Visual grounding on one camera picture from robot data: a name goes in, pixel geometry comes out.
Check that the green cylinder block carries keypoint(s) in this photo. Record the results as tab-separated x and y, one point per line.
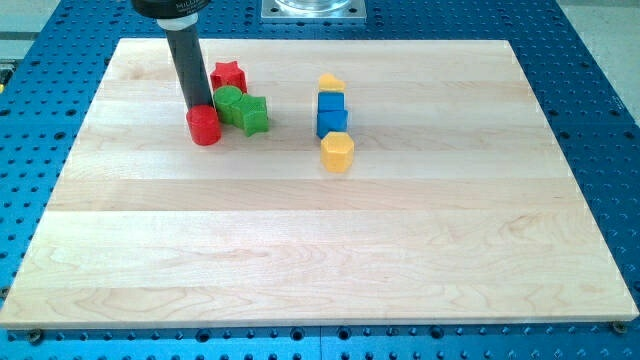
225	97

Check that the blue triangle block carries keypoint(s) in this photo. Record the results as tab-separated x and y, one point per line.
331	121

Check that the wooden board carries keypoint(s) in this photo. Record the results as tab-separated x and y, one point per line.
459	206

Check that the red star block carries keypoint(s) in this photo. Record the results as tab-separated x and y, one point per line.
228	73

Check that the green star block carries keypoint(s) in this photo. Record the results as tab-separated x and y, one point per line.
251	115

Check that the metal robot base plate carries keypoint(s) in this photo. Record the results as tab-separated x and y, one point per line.
313	11

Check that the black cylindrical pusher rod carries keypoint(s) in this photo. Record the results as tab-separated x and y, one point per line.
184	45

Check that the red cylinder block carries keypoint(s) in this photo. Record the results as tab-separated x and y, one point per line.
204	125

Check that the yellow hexagon block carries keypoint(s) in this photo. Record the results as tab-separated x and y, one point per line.
337	152

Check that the blue cube block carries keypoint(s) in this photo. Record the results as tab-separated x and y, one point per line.
330	101

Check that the yellow heart block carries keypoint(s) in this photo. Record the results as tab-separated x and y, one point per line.
330	83

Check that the blue perforated table plate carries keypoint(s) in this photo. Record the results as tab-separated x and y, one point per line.
70	50

